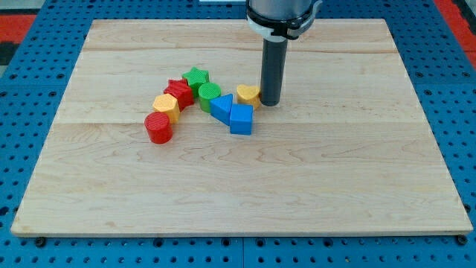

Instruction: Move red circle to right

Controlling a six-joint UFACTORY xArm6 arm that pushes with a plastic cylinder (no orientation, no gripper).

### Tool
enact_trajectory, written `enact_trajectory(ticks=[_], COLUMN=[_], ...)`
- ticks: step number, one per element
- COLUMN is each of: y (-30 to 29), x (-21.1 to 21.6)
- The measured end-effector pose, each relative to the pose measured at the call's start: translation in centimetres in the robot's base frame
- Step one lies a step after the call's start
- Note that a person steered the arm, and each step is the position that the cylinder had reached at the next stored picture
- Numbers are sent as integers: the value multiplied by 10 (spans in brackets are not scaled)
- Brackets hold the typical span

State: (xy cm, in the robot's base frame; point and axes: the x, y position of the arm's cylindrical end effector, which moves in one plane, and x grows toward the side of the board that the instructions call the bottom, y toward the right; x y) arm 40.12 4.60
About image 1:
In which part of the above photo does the wooden board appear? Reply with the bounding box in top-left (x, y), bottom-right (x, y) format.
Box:
top-left (11, 19), bottom-right (473, 237)

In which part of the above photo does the green star block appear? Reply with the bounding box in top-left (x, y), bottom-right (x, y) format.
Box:
top-left (181, 66), bottom-right (210, 98)

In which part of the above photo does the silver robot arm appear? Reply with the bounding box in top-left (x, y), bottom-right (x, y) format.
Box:
top-left (246, 0), bottom-right (323, 42)

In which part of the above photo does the blue triangle block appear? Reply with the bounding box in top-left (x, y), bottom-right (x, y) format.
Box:
top-left (210, 94), bottom-right (234, 126)

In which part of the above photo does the red cylinder block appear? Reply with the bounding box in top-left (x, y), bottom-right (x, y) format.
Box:
top-left (144, 112), bottom-right (173, 144)

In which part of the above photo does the green cylinder block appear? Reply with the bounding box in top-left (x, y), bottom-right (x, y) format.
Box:
top-left (199, 83), bottom-right (222, 113)

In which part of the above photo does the yellow heart block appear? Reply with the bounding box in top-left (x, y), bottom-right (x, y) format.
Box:
top-left (237, 84), bottom-right (261, 110)

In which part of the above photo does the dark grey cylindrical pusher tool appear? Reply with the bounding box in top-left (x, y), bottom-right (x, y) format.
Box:
top-left (260, 39), bottom-right (288, 106)

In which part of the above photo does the yellow hexagon block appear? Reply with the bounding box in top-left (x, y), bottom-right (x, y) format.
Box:
top-left (152, 94), bottom-right (180, 124)

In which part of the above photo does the red star block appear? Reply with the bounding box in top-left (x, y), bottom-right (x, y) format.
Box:
top-left (164, 78), bottom-right (194, 112)

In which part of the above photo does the blue cube block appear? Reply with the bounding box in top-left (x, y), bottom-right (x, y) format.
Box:
top-left (230, 103), bottom-right (254, 135)

